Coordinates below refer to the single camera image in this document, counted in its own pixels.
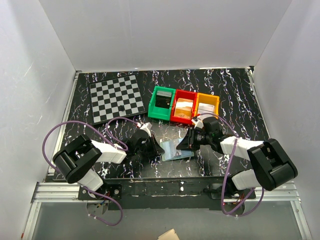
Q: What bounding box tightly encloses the mint green card holder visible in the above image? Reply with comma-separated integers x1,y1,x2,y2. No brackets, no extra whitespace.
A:
160,138,194,162

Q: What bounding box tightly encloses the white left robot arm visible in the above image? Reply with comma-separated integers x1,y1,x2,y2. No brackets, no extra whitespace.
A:
53,130,165,200

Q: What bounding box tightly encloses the red plastic bin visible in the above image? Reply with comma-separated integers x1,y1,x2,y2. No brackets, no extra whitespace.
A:
170,89,197,125

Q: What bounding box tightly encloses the black cards stack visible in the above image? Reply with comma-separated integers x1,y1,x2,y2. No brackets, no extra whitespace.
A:
156,90,172,99

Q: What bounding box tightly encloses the black VIP credit card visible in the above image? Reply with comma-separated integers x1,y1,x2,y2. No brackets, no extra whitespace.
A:
155,95,172,109

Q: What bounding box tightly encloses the black mounting base rail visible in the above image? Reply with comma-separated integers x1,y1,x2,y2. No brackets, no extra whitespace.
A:
77,174,258,211

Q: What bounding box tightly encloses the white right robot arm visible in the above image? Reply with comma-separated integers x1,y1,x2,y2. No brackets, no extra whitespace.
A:
176,116,298,199

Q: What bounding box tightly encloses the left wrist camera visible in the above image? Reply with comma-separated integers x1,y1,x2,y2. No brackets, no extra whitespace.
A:
137,122,152,137

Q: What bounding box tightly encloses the cardboard piece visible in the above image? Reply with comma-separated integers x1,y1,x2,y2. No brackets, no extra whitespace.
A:
158,228,180,240

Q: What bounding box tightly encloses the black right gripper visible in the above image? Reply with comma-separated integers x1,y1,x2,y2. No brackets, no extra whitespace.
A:
176,127,212,151

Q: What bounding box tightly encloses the white gold VIP card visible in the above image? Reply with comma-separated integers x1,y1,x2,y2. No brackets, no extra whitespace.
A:
162,138,182,161

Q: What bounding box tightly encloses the black grey chessboard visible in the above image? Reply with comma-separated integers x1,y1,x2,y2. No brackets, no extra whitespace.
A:
89,74,146,125

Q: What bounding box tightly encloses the green plastic bin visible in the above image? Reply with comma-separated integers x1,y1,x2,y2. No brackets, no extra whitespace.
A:
148,86,176,121

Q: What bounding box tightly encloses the orange plastic bin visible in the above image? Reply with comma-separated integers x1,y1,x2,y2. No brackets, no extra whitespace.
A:
193,92,220,117

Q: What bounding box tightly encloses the orange white cards stack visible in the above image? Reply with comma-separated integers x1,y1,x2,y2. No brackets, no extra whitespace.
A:
173,98,194,119

